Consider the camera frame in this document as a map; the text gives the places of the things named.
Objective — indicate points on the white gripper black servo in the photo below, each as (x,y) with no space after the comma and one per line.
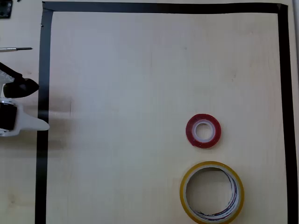
(23,121)

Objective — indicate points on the small red tape roll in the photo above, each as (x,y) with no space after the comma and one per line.
(213,122)

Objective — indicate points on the large yellow tape roll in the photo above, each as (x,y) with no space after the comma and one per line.
(184,186)

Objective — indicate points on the thin metal screwdriver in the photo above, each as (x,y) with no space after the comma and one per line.
(14,48)

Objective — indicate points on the black box-shaped object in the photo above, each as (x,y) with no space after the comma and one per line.
(4,9)

